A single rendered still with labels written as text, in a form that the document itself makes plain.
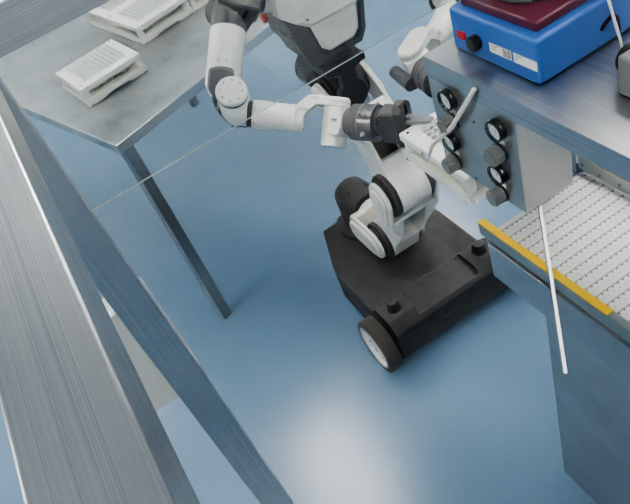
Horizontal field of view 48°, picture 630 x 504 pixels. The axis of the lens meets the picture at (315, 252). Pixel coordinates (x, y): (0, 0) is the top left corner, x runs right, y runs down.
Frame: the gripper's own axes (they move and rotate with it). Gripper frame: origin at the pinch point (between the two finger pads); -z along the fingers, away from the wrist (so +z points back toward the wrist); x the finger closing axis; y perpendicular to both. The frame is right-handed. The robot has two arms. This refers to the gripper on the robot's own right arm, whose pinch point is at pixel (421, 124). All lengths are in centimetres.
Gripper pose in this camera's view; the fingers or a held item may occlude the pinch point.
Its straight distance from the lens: 166.1
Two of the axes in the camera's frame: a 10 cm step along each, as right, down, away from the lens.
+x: 3.0, 7.0, 6.5
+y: -4.6, 7.0, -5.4
